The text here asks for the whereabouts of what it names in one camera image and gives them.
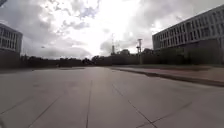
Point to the distant slender tower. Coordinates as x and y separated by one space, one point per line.
113 50

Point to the row of dark trees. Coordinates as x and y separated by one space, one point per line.
83 61

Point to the pale floodlight pole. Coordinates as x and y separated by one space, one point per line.
140 51

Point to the grey concrete slab plaza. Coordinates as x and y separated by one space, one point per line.
100 93

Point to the raised concrete kerb step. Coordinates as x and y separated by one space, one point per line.
173 77

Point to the raised paved terrace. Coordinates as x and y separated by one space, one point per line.
193 73

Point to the large grey windowed building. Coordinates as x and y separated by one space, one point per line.
196 35

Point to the pale glass-fronted building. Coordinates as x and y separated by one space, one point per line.
9 43

